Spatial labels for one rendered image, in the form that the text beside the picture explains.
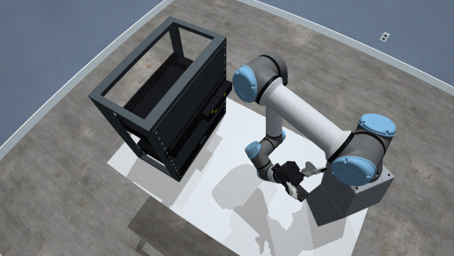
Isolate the black metal server rack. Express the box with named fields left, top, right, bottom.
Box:
left=88, top=16, right=232, bottom=182

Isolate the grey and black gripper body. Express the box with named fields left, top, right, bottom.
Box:
left=271, top=161, right=304, bottom=187

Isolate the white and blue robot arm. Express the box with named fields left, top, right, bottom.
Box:
left=233, top=53, right=396, bottom=186

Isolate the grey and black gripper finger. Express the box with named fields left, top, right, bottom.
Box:
left=285, top=182, right=299, bottom=200
left=300, top=161, right=327, bottom=178

